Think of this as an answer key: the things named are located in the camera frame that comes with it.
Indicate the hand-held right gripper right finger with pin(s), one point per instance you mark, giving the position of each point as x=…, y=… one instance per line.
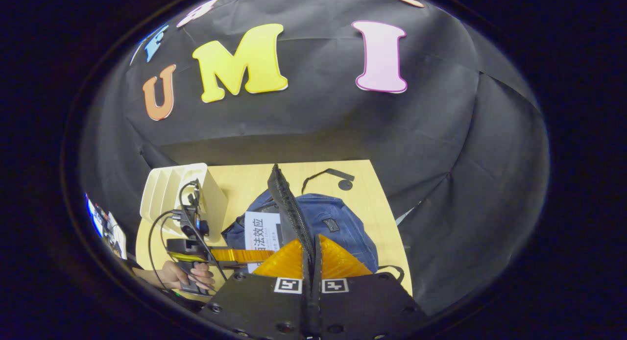
x=367, y=305

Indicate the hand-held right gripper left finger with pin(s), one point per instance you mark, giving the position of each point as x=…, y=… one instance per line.
x=254, y=305

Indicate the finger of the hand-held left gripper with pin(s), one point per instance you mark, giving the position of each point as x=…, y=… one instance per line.
x=240, y=255

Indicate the grey printed book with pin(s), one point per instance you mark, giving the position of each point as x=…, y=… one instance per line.
x=262, y=232

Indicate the white bookshelf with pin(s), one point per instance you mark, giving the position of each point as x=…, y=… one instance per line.
x=161, y=193

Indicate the blue schoolbag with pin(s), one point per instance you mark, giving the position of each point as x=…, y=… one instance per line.
x=343, y=222

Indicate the background equipment clutter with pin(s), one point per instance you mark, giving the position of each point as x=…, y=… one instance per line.
x=108, y=225

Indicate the black backdrop cloth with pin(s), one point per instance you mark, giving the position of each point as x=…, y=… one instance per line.
x=416, y=144

